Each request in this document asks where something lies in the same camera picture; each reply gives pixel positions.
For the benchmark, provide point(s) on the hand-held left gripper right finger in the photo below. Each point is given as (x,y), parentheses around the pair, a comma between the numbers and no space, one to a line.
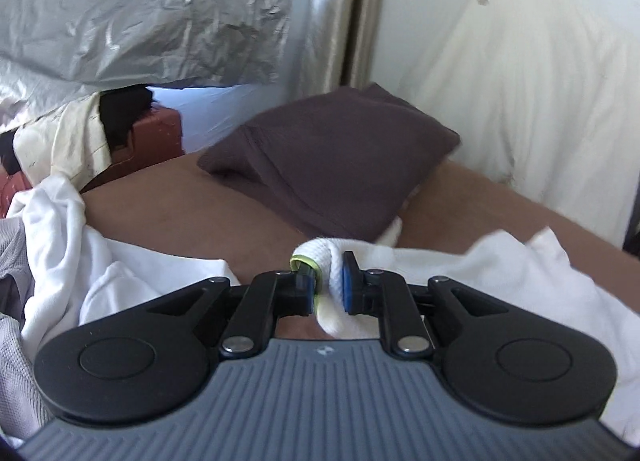
(348,287)

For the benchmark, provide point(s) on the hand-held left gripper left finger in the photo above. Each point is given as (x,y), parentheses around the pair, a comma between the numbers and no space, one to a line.
(307,287)

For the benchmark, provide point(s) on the cream folded towel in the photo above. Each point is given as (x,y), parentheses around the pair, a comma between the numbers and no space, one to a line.
(395,231)

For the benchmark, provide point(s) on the dark brown folded towel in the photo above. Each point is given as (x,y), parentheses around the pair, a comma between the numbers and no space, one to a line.
(325,161)

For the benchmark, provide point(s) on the red-brown box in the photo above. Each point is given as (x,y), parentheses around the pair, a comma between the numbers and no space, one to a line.
(157,136)

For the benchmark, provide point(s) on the black cloth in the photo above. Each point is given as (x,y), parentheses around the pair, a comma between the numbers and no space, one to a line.
(122,113)

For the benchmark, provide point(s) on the beige curtain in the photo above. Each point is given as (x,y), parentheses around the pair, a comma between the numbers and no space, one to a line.
(340,11)

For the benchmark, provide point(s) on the cream stained cloth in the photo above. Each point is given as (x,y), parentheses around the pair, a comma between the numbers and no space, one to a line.
(70,141)

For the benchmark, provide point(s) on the grey knit garment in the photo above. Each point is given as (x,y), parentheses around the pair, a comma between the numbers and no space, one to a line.
(12,381)

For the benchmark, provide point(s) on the silver foil sheet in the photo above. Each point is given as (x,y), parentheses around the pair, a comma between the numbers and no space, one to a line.
(140,11)

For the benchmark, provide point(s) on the cream cloth on wall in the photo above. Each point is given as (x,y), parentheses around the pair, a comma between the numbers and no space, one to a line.
(540,91)

